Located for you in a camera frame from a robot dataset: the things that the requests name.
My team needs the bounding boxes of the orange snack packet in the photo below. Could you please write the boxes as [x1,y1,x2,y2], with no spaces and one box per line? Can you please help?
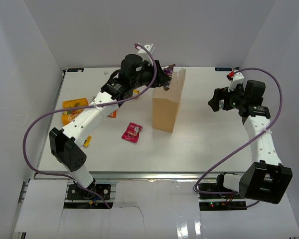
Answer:
[90,96,117,119]

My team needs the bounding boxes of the silver grey snack packet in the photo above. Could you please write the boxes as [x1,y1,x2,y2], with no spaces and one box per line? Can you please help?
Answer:
[219,100,225,110]

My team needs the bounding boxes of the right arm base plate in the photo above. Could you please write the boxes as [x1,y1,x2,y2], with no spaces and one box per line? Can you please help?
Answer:
[199,193,247,212]

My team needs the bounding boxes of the purple brown candy packet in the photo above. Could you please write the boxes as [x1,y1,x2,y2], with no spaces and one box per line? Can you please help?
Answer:
[164,64,175,91]

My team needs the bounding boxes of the large yellow snack bag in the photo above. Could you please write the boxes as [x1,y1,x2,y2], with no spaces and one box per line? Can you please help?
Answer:
[61,98,89,125]

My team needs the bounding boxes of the blue label corner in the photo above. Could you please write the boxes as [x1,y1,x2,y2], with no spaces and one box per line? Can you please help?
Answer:
[214,67,232,72]
[67,68,84,73]

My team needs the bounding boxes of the brown paper bag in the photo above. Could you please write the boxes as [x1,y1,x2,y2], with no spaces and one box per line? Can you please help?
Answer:
[152,68,186,133]

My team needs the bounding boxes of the aluminium table front rail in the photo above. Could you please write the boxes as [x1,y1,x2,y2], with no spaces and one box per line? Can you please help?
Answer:
[34,171,245,180]

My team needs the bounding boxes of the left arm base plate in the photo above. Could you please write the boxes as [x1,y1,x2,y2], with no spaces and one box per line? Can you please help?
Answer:
[66,184,111,201]

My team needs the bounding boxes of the blue label left corner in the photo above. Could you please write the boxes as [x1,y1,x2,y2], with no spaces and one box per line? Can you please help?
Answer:
[67,68,84,73]

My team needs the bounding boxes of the small yellow snack packet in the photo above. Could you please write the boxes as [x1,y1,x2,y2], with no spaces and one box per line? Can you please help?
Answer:
[132,90,140,97]

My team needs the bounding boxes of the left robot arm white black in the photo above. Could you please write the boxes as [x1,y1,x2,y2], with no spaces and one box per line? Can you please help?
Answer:
[49,54,169,190]

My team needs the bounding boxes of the blue label right corner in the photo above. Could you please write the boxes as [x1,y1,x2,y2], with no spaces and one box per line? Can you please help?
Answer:
[214,67,232,72]

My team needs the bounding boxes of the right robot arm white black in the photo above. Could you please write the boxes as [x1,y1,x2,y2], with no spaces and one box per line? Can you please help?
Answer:
[208,80,293,204]

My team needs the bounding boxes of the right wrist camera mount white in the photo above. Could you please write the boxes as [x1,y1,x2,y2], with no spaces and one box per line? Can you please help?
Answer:
[227,71,245,92]

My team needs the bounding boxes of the small yellow candy packet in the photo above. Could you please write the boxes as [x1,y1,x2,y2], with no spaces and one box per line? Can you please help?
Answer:
[83,135,92,147]

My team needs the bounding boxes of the magenta candy packet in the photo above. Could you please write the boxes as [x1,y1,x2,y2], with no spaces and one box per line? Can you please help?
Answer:
[122,122,143,143]

